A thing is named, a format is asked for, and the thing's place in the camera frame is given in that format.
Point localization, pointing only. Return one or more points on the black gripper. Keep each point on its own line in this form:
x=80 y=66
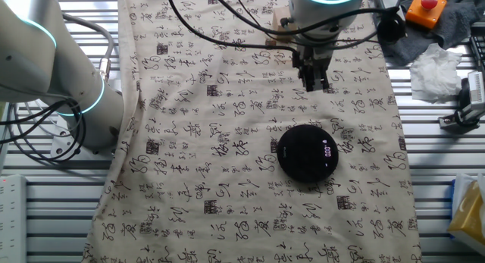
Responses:
x=312 y=56

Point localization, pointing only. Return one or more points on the pale wooden block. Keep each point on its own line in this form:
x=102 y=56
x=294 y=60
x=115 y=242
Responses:
x=280 y=22

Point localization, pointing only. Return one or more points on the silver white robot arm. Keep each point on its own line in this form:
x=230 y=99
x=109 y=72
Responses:
x=34 y=58

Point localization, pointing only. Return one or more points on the black round digital scale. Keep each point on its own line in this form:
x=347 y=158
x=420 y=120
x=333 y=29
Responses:
x=303 y=153

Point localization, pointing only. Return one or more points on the crumpled white tissue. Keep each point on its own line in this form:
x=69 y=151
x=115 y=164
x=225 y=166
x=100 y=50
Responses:
x=435 y=73

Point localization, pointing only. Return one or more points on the orange emergency stop box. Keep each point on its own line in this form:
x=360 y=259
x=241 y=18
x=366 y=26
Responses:
x=424 y=11

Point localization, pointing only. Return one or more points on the beige calligraphy print cloth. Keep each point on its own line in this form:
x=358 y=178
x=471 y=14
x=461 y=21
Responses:
x=189 y=141

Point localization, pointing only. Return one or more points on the grey towel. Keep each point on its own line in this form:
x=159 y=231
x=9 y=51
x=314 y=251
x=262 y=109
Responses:
x=458 y=24

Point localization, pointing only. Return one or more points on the black keyboard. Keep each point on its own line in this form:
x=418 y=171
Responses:
x=479 y=47

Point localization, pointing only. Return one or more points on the yellow tissue pack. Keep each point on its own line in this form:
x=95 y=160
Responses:
x=470 y=213

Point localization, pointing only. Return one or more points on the white power strip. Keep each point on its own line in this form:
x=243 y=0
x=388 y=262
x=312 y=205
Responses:
x=11 y=217

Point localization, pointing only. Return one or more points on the small camera on stand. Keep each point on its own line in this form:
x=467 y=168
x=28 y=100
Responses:
x=471 y=100

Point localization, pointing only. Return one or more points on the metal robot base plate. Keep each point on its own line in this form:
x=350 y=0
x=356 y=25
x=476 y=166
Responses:
x=60 y=141

